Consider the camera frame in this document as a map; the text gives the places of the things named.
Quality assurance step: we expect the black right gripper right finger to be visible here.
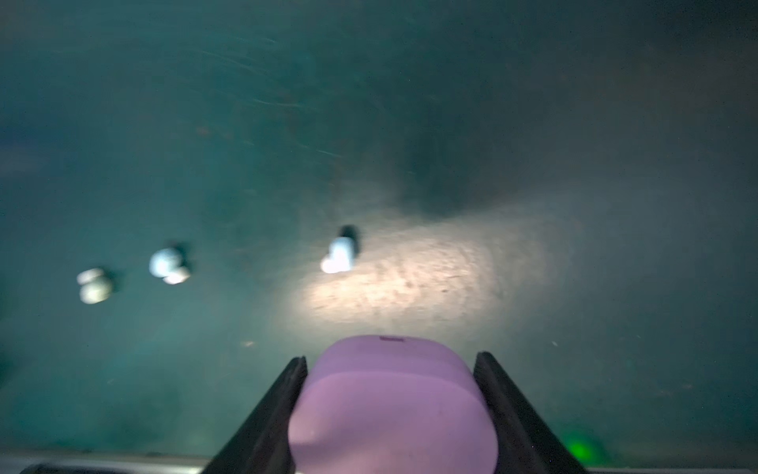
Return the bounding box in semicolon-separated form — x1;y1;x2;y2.
473;352;587;474

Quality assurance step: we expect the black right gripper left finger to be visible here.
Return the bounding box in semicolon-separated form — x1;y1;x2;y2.
203;357;308;474

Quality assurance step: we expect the pink earbud charging case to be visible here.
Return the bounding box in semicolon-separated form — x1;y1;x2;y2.
288;335;499;473

